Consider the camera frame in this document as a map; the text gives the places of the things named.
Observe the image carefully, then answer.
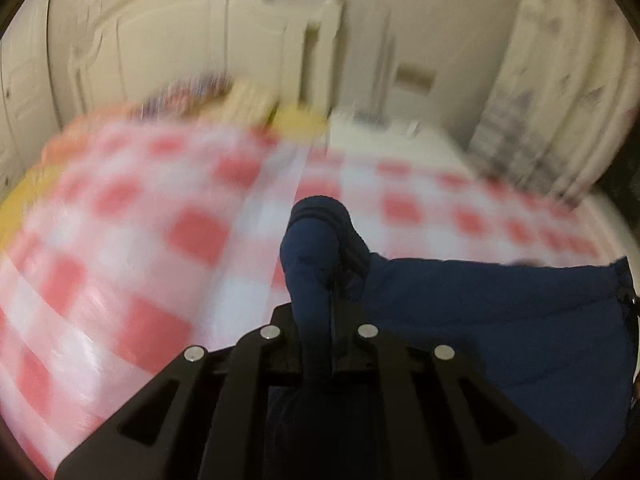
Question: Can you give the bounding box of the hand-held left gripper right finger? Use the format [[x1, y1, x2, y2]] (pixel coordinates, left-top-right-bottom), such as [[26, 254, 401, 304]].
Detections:
[[329, 296, 593, 480]]

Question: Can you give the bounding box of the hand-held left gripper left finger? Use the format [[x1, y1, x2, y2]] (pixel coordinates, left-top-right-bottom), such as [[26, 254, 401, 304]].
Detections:
[[54, 304, 307, 480]]

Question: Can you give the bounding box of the navy blue puffer jacket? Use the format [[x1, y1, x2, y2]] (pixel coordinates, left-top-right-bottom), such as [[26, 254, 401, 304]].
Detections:
[[265, 196, 640, 480]]

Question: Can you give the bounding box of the red white checked blanket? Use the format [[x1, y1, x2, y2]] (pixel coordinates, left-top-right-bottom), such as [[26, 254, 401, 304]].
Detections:
[[0, 110, 622, 476]]

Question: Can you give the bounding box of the white nightstand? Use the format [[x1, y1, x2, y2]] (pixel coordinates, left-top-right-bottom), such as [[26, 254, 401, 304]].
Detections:
[[327, 109, 482, 177]]

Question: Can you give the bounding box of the patterned pillow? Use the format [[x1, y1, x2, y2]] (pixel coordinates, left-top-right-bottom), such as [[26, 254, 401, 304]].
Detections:
[[140, 73, 237, 117]]

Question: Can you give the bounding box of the orange pink quilt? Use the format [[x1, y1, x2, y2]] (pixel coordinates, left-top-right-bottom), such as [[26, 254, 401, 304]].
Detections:
[[40, 104, 147, 162]]

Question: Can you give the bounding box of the white wooden bed headboard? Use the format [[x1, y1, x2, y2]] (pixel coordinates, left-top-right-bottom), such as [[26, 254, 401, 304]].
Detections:
[[69, 0, 347, 127]]

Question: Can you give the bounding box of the printed cream curtain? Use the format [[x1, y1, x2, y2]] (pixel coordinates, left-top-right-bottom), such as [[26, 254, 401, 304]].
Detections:
[[469, 0, 637, 202]]

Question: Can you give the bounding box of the white wardrobe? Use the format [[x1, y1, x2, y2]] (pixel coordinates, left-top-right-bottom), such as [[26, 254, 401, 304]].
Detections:
[[0, 24, 67, 197]]

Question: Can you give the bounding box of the beige wall socket panel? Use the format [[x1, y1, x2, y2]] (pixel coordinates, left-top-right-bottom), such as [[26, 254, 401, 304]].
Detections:
[[394, 64, 436, 93]]

